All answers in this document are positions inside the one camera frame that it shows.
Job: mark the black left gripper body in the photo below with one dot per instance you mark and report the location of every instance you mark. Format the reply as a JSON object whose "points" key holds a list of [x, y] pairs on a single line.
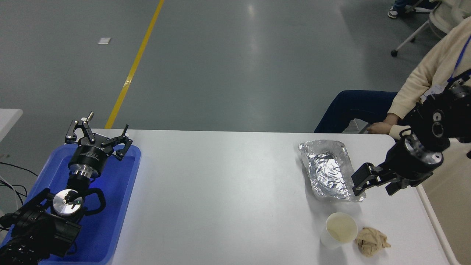
{"points": [[88, 157]]}

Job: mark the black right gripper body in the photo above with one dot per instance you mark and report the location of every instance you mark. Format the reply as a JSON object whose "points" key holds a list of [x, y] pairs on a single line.
{"points": [[404, 163]]}

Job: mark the white paper cup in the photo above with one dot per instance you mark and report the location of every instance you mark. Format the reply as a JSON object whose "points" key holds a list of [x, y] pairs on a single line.
{"points": [[341, 228]]}

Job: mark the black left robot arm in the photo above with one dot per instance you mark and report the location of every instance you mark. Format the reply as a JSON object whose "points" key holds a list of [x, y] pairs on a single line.
{"points": [[36, 232]]}

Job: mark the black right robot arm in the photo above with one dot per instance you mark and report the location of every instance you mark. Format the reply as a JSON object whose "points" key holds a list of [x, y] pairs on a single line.
{"points": [[445, 110]]}

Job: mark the person's hand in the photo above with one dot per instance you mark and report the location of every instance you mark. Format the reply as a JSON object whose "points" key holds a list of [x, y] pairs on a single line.
{"points": [[392, 119], [378, 129]]}

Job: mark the crumpled foil tray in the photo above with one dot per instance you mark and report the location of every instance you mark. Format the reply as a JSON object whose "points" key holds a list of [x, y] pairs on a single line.
{"points": [[329, 173]]}

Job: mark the blue plastic tray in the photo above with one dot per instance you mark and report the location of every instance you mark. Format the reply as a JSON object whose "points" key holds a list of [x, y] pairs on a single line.
{"points": [[110, 206]]}

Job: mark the large pale bin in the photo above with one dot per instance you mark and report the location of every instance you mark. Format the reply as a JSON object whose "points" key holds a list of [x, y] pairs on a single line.
{"points": [[452, 206]]}

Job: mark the crumpled tan paper ball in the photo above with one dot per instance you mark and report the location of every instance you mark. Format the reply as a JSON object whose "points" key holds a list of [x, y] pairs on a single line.
{"points": [[371, 241]]}

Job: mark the white name badge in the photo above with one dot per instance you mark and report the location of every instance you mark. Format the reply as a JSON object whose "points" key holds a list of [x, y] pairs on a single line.
{"points": [[433, 92]]}

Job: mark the white side table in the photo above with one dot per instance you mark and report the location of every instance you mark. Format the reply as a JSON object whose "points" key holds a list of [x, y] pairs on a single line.
{"points": [[8, 121]]}

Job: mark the person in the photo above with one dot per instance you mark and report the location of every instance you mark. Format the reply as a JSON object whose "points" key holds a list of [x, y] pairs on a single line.
{"points": [[393, 13], [423, 77]]}

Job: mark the white paper scrap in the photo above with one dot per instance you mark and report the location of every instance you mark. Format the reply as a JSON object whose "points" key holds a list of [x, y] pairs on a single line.
{"points": [[104, 41]]}

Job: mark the wheeled metal chair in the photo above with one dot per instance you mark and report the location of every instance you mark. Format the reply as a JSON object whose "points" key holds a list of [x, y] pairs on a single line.
{"points": [[412, 36]]}

